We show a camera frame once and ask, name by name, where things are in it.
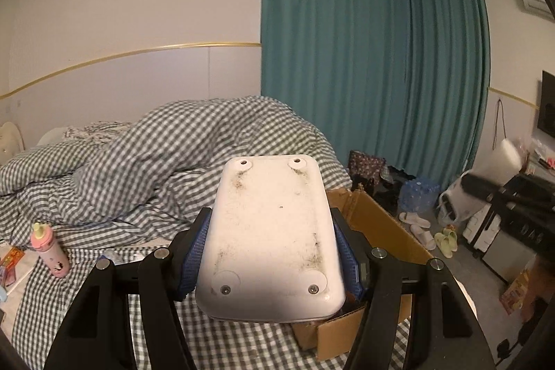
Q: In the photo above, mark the white spray bottle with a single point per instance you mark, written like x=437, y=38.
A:
x=501, y=164

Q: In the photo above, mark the brown cardboard box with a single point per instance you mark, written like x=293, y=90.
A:
x=382, y=266

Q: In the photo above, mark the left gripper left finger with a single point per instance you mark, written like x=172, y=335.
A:
x=96, y=332

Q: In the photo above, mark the orange book box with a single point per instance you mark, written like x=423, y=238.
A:
x=512, y=298

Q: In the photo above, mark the white slipper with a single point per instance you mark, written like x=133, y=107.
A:
x=424, y=237
x=411, y=218

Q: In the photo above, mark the dark floral bag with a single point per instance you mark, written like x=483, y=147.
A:
x=364, y=170

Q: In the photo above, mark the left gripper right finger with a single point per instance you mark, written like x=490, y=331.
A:
x=444, y=330

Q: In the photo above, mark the cream tufted headboard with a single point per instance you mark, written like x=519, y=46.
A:
x=11, y=142

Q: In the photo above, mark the white plastic bag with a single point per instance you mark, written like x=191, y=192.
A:
x=456, y=206

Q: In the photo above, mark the white rectangular plastic case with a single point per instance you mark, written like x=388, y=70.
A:
x=270, y=253

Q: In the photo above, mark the black wall television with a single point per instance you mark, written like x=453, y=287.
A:
x=546, y=116

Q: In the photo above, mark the grey gingham duvet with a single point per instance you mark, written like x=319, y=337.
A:
x=118, y=184

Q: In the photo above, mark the grey gingham bed sheet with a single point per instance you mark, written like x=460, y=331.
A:
x=213, y=344

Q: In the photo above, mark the green slipper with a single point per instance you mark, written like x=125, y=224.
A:
x=452, y=238
x=443, y=244

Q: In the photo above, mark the white drawer cabinet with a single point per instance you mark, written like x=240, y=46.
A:
x=481, y=230

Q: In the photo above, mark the pink kids water bottle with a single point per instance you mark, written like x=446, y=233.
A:
x=45, y=243

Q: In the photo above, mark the teal curtain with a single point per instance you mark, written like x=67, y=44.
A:
x=405, y=80

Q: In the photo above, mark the red orange snack packet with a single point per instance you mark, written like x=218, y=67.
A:
x=12, y=258

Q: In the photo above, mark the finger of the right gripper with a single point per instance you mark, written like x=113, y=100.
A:
x=480, y=188

